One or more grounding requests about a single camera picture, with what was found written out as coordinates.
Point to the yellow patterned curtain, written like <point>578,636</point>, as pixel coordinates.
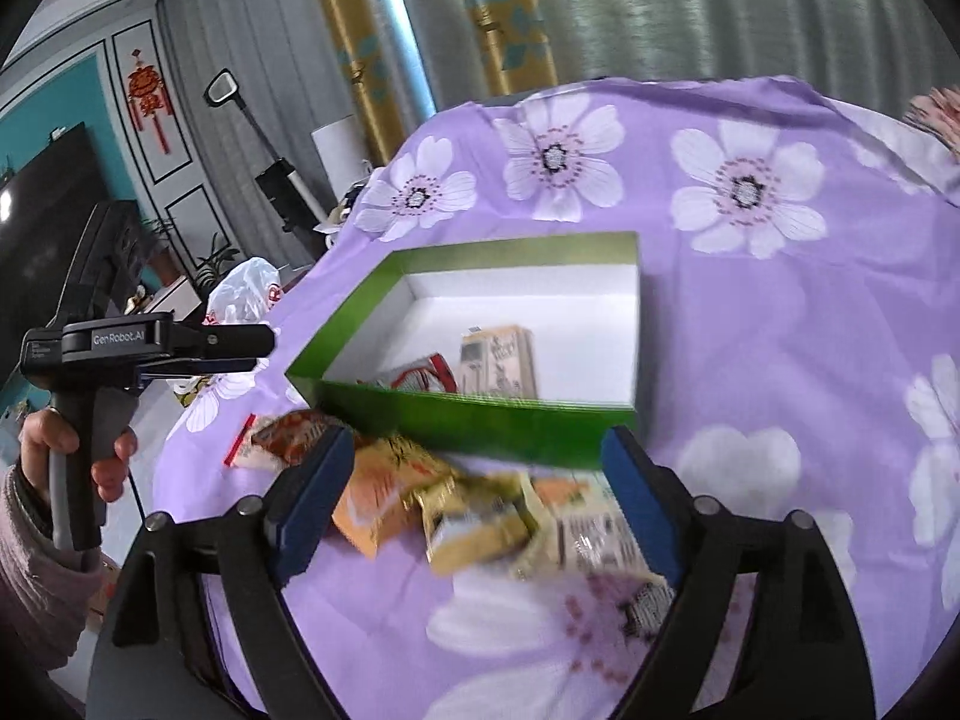
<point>502,15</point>
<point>367,37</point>

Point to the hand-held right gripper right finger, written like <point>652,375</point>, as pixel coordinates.
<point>637,510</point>

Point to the red-edged clear snack packet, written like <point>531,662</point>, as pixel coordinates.
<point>240,451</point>

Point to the grey curtain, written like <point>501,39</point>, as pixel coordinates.
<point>712,7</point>
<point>247,22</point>

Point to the pink patterned cloth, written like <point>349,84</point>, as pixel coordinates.
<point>934,114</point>

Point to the white plastic bag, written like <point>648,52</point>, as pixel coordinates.
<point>244,289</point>

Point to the red knot wall ornament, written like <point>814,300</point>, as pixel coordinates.
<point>148,90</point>

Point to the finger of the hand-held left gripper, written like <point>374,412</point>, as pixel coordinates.
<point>210,367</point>
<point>236,340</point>

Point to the person's left hand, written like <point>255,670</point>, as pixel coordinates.
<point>41,439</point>

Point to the white box appliance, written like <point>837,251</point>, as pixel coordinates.
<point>336,157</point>

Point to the red and white snack packet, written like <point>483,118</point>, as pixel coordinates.
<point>420,376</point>

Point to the dark and white snack packet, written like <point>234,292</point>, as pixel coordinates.
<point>645,609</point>

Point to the potted plant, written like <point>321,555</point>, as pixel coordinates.
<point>161,240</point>
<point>214,262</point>

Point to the black upright vacuum cleaner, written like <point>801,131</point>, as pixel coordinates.
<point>281,187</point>

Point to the green cardboard box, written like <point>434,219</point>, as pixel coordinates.
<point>465,431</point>

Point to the white barcode snack packet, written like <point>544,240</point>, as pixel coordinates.
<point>592,532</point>

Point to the orange chips snack packet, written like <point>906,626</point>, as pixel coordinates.
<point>296,435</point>

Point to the white low cabinet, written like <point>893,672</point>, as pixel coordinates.
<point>176,301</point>

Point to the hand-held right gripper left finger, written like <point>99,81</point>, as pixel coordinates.
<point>315,510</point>

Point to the tan orange snack packet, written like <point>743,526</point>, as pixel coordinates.
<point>386,484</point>

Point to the beige printed snack packet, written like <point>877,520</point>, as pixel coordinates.
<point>499,360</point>

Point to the gold snack packet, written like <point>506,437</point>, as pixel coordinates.
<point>472,529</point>

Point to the purple floral cloth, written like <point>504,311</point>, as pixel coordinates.
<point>750,360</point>

